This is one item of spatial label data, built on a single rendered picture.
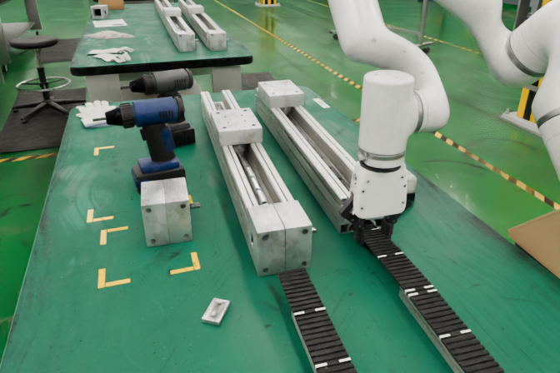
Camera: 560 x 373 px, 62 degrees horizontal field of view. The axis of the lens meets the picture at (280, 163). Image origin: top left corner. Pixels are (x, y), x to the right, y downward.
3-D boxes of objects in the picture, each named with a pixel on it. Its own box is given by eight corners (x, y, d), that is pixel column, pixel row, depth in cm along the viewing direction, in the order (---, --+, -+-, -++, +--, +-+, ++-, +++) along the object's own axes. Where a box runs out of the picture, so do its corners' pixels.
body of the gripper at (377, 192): (363, 168, 80) (358, 224, 85) (417, 161, 82) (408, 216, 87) (346, 151, 87) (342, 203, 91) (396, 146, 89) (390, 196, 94)
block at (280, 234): (323, 266, 87) (325, 222, 83) (258, 276, 84) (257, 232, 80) (307, 239, 95) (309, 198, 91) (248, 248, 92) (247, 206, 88)
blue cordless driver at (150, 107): (192, 185, 115) (184, 100, 106) (107, 201, 108) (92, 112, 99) (184, 172, 122) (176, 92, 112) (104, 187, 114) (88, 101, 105)
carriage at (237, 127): (262, 151, 120) (262, 126, 117) (220, 156, 117) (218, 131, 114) (250, 130, 134) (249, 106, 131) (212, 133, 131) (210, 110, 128)
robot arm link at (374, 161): (367, 158, 79) (366, 174, 80) (414, 152, 81) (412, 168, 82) (348, 140, 86) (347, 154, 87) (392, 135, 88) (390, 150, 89)
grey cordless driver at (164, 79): (200, 142, 140) (194, 71, 130) (133, 156, 130) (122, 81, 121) (191, 134, 146) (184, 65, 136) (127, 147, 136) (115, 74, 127)
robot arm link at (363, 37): (395, 7, 97) (438, 138, 86) (322, 9, 93) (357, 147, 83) (413, -26, 89) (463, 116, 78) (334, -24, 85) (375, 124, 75)
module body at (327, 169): (382, 226, 99) (387, 191, 95) (338, 234, 96) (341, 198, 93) (282, 108, 168) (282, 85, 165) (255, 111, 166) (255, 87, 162)
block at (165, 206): (204, 238, 95) (201, 198, 91) (147, 247, 92) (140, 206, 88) (199, 213, 103) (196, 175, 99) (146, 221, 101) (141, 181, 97)
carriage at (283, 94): (303, 114, 146) (304, 92, 143) (269, 116, 143) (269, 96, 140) (289, 98, 160) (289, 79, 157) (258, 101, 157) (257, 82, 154)
